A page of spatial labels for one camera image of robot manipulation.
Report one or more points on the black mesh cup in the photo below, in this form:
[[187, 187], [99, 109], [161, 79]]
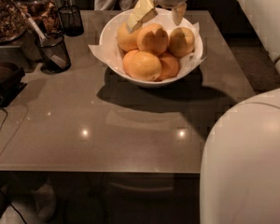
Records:
[[54, 53], [71, 20]]

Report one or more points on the dark tray device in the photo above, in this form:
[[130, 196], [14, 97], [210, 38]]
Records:
[[10, 82]]

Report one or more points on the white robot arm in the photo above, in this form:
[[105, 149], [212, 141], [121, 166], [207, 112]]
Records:
[[240, 170]]

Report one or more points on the black mesh cup front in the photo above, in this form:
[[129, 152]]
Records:
[[54, 53]]

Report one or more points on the glass jar of nuts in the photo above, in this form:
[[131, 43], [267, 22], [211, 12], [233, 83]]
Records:
[[12, 24]]

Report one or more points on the orange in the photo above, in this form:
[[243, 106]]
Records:
[[127, 40], [169, 66], [181, 42], [153, 38], [142, 65]]

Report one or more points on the white paper liner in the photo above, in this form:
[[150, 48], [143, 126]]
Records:
[[159, 52]]

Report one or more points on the glass jar of snacks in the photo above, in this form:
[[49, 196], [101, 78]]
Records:
[[42, 10]]

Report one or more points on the white ceramic bowl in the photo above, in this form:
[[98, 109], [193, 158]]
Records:
[[109, 52]]

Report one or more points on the metal scoop with handle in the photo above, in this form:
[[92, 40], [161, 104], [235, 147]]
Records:
[[37, 27]]

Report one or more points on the white shoe under table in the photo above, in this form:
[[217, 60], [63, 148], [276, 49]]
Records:
[[45, 202]]

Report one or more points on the black mesh cup back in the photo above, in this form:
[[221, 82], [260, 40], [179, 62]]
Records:
[[71, 20]]

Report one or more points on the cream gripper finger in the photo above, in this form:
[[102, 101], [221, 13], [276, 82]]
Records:
[[143, 12], [178, 13]]

